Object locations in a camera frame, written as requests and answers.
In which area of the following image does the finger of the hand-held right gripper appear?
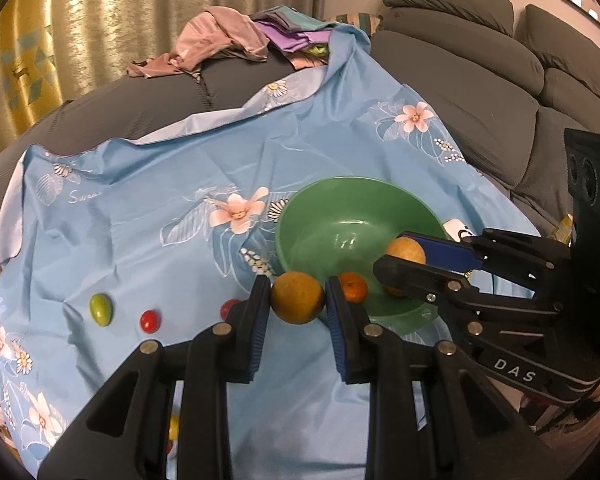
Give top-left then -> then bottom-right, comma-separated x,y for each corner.
395,228 -> 571,291
373,255 -> 563,331

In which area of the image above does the pink garment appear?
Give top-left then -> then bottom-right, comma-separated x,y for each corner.
127,6 -> 271,81

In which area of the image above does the yellow snack packet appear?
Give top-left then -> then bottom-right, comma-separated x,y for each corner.
550,214 -> 574,247

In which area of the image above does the yellow-brown pear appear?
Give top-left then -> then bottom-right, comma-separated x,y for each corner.
271,271 -> 326,325
384,237 -> 427,297

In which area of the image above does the blue floral cloth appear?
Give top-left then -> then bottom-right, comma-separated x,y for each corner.
0,22 -> 533,480

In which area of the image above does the patterned cushion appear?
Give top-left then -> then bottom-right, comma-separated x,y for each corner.
325,11 -> 384,36

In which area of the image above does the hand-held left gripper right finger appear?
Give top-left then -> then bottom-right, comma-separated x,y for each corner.
326,276 -> 536,480

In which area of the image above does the small green fruit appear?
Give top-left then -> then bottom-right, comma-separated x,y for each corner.
89,293 -> 113,326

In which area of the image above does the green plastic bowl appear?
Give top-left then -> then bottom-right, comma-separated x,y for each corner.
276,176 -> 448,336

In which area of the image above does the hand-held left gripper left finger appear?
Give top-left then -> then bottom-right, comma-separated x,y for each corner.
37,275 -> 272,480

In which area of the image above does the golden curtain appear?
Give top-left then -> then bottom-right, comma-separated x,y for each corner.
0,0 -> 328,161

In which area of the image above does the small orange tangerine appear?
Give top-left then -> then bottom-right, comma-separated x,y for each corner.
339,272 -> 369,304

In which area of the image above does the grey sofa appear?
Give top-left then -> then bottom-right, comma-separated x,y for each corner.
0,0 -> 600,261

